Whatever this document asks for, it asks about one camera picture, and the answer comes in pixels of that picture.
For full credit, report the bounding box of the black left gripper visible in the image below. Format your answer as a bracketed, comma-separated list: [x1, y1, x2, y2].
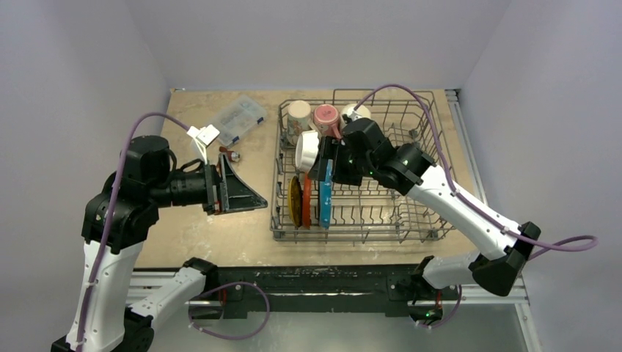
[150, 150, 267, 213]

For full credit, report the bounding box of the white scalloped bowl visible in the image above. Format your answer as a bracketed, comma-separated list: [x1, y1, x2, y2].
[295, 131, 320, 172]

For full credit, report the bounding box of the pink ghost mug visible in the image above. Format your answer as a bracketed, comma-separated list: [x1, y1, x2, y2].
[312, 104, 342, 140]

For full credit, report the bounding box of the green inside floral mug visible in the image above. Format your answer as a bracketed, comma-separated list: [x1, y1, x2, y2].
[340, 103, 371, 128]

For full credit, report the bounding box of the seahorse pattern tall mug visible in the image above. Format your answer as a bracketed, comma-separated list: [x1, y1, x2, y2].
[286, 100, 312, 145]

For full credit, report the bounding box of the blue scalloped plate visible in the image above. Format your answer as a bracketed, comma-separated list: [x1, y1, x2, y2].
[318, 159, 333, 230]

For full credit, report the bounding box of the yellow patterned plate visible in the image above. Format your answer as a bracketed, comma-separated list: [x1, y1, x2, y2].
[288, 176, 302, 227]

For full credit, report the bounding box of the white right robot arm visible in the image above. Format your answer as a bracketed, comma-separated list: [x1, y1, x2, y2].
[295, 118, 541, 298]

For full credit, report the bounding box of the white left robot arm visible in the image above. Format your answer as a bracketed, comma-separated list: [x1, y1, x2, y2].
[51, 136, 268, 351]

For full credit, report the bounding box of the brown faucet toy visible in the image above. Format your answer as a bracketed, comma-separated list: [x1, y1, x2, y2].
[219, 146, 241, 163]

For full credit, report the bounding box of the clear plastic box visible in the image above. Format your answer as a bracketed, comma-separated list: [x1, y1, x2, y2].
[207, 95, 268, 147]

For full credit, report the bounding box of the grey wire dish rack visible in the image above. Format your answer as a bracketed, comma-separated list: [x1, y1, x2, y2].
[269, 88, 455, 243]

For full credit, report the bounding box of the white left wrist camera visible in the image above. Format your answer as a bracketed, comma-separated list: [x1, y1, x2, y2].
[186, 125, 220, 164]

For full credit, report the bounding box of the black table front rail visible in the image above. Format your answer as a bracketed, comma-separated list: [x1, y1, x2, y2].
[191, 264, 458, 319]

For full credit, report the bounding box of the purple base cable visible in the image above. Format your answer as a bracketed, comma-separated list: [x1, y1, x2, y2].
[188, 282, 271, 342]

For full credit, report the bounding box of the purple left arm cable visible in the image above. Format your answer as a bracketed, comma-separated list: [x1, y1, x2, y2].
[73, 112, 191, 352]

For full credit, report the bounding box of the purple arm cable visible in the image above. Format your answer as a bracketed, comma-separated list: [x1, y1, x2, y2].
[354, 84, 599, 261]
[73, 112, 191, 352]

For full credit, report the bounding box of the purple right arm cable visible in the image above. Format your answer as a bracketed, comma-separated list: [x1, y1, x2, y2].
[354, 84, 599, 261]

